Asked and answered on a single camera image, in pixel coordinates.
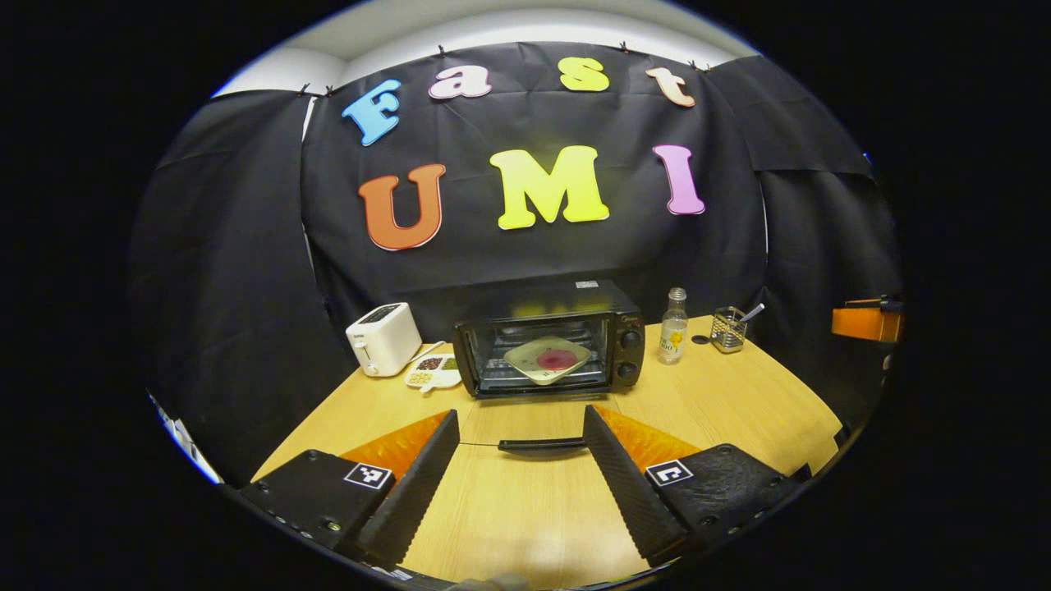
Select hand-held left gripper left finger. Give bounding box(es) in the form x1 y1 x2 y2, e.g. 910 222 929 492
238 409 461 567

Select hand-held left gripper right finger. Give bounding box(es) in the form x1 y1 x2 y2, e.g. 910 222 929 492
583 404 814 567

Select black electric oven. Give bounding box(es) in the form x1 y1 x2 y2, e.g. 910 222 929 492
452 279 647 456

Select white square plate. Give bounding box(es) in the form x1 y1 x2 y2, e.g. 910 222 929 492
503 335 592 387

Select white divided snack dish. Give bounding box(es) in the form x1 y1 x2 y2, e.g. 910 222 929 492
404 353 462 393

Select white toaster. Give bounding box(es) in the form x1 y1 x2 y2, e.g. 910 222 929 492
346 302 423 378

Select clear glass bottle yellow label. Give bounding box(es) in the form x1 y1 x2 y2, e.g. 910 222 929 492
658 287 689 365

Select wire mesh cutlery holder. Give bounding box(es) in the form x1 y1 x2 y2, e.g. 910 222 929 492
710 306 748 354

